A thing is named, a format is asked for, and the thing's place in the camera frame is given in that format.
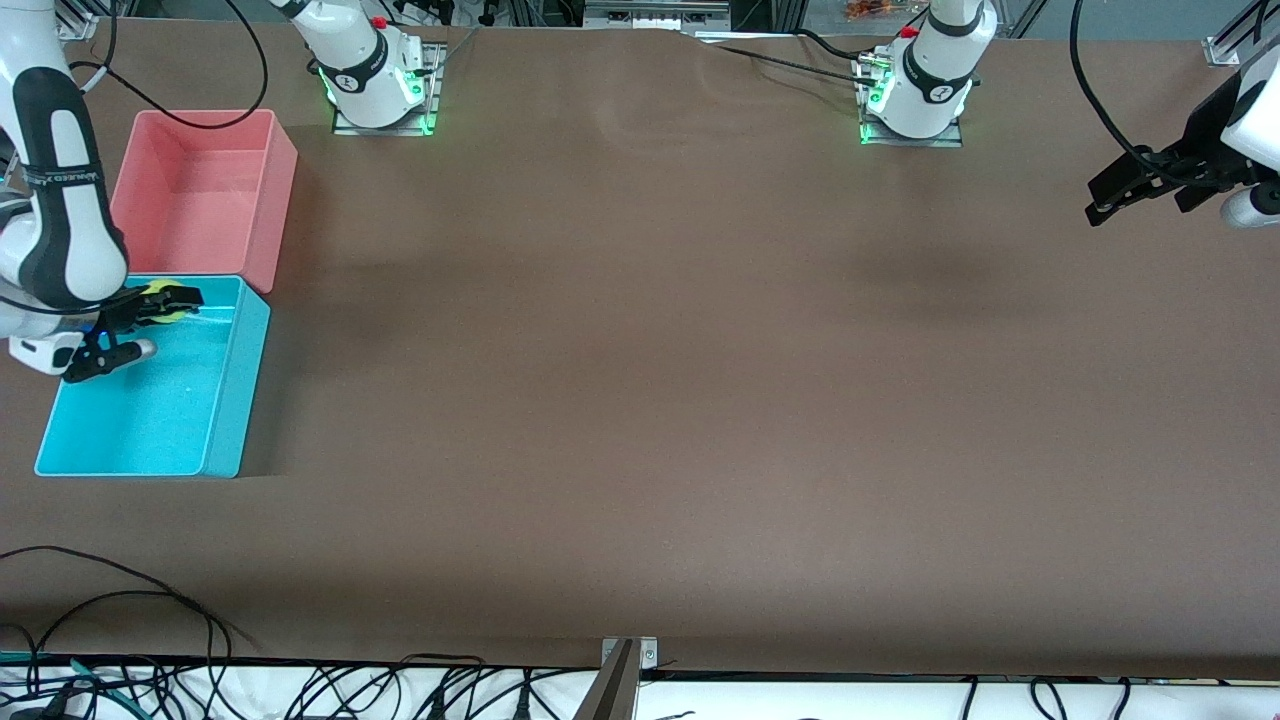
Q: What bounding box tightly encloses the dark grey metal beam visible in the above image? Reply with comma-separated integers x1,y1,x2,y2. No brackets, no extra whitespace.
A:
572,640,641,720

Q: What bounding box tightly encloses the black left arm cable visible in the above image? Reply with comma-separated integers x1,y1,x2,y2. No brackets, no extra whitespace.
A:
1068,0,1216,191

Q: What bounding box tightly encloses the grey metal box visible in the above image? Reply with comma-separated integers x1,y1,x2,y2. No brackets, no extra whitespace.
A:
583,0,731,31

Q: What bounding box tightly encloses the pink plastic bin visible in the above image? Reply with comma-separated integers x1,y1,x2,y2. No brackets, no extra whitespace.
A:
108,108,299,295

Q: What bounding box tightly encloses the aluminium profile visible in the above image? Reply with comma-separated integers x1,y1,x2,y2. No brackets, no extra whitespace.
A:
1205,0,1280,67
55,0,106,41

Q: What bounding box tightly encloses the yellow tennis ball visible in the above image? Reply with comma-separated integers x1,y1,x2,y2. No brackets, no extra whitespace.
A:
140,280,191,324

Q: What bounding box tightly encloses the black base cable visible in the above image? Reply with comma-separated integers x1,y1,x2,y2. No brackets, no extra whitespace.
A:
712,42,869,86
795,28,876,66

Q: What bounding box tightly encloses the long thin black cable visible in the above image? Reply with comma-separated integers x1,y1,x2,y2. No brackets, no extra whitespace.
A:
0,545,263,651

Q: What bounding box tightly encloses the silver metal bracket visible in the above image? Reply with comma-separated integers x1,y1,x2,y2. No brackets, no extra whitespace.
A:
601,637,659,669

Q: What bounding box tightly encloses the arched thin black cable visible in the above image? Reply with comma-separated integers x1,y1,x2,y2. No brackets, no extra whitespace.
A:
20,590,236,691

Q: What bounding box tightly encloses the blue plastic bin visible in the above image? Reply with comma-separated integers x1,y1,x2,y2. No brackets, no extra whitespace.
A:
35,275,272,479

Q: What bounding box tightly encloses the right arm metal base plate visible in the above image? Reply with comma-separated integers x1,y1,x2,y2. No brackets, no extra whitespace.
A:
332,42,443,136

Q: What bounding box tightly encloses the teal cable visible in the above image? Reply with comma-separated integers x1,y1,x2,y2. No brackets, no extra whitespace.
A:
0,652,136,720

